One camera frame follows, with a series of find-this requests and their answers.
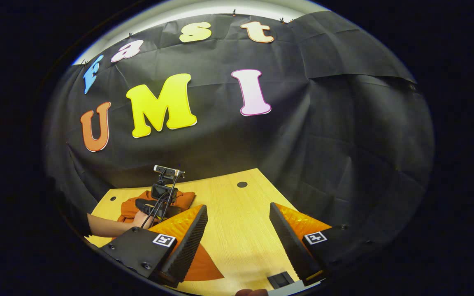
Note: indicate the black backdrop cloth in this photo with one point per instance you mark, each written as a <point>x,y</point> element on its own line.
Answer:
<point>220,139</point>

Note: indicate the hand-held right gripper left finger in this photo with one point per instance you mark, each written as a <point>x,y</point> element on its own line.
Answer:
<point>189,246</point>

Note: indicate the orange button-up garment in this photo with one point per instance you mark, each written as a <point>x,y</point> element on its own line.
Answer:
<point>185,199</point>

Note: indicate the black table grommet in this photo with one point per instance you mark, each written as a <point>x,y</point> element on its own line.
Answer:
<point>242,184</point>

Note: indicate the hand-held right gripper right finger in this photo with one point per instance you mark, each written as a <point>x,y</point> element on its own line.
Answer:
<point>290,246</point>

